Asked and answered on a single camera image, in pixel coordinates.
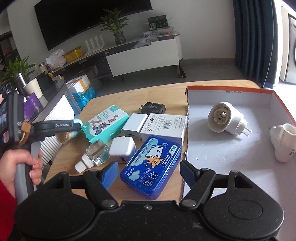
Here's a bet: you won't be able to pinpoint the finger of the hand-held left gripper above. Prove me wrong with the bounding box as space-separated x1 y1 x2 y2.
32 120 82 142

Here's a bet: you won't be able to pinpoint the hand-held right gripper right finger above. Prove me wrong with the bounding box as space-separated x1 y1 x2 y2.
179 160 253 209

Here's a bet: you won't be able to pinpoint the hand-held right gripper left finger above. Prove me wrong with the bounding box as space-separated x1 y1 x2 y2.
44 161 119 209

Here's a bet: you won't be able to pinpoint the toothpick jar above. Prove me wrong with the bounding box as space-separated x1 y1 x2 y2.
57 118 83 143

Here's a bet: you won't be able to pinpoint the small white charger cube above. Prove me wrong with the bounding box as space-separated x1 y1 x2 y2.
109 137 136 164

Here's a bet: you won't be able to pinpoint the blue plastic box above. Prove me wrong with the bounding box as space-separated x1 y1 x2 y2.
120 135 182 200

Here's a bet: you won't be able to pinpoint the teal adhesive bandage box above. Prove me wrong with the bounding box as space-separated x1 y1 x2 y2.
82 105 129 144

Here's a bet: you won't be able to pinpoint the white cardboard box orange edges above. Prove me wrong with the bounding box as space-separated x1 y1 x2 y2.
180 85 296 241

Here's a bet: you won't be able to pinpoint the white barcoded box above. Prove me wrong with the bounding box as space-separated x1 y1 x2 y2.
141 113 188 144

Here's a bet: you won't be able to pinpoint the person's left forearm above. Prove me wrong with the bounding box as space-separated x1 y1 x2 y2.
0 181 17 234

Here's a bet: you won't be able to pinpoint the person's left hand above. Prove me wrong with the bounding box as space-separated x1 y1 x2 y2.
0 149 43 197

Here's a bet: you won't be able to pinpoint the purple box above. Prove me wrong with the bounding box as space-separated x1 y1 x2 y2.
23 92 44 121

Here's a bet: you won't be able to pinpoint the steel thermos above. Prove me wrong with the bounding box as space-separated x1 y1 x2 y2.
15 73 29 96

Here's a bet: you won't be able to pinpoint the white paper cup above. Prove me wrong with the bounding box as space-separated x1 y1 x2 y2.
23 77 43 99

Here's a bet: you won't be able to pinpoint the blue plastic bag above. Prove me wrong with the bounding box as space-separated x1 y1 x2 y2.
72 86 97 112

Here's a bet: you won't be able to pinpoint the black box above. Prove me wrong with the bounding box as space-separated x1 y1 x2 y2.
36 73 58 99

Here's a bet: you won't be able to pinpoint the leafy green plant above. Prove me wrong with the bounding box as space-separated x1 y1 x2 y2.
0 54 36 86

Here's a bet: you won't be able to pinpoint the white and yellow carton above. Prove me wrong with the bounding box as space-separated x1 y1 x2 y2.
66 75 91 93

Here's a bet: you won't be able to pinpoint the white charger adapter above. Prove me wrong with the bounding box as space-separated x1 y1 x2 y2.
121 113 148 141

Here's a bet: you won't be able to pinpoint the dark shelf unit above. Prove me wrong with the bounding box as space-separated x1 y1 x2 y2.
0 31 20 70

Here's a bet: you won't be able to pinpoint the white plastic bag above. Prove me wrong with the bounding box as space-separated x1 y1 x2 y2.
45 49 67 69

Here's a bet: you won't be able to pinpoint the white plug-in mosquito heater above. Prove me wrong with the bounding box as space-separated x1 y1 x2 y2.
207 102 252 138
268 123 296 163

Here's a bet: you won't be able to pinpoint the yellow box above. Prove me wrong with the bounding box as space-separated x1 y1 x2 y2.
63 46 84 62

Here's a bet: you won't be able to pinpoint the white router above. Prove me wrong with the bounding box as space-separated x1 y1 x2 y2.
84 37 104 55

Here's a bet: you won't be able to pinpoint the potted plant in dark vase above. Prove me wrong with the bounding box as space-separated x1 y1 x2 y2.
96 7 132 45

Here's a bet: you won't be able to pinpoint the white television cabinet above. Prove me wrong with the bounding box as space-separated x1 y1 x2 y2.
48 31 184 81

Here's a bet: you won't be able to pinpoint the black television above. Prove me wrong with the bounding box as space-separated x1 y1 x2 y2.
34 0 153 51

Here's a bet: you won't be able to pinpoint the grey plastic bag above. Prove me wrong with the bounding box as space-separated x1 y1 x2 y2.
133 37 160 49

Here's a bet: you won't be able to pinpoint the clear plastic organizer box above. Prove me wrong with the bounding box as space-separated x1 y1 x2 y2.
139 27 175 39

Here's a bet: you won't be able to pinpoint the dark green box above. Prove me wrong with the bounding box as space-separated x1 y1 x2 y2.
147 15 168 30

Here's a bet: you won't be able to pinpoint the dark blue curtain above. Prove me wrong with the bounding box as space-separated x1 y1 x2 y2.
232 0 281 88

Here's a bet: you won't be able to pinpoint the washing machine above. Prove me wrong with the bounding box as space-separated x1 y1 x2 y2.
279 5 296 84

